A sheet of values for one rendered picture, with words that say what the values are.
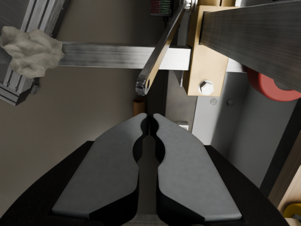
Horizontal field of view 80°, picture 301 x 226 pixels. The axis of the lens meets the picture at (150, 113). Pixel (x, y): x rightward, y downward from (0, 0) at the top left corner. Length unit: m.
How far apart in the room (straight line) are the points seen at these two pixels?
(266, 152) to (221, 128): 0.17
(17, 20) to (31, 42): 0.80
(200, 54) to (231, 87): 0.33
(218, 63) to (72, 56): 0.20
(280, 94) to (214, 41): 0.12
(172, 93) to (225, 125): 0.25
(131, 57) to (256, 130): 0.39
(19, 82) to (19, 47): 0.88
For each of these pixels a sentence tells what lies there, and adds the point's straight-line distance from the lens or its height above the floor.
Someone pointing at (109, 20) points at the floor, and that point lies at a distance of 1.14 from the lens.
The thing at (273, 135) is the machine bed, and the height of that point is 0.78.
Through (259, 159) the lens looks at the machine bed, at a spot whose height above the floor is 0.77.
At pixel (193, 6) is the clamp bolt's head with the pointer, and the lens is 0.28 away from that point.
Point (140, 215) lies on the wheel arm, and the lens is 0.34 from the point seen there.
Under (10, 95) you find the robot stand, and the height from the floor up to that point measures 0.23.
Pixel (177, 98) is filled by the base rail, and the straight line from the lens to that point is 0.46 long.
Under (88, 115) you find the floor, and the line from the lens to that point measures 1.35.
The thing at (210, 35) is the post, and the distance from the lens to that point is 0.22.
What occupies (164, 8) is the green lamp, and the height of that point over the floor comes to 0.70.
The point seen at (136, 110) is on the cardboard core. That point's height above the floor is 0.08.
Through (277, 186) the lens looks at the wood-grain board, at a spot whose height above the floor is 0.88.
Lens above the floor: 1.12
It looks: 63 degrees down
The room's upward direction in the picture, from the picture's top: 178 degrees counter-clockwise
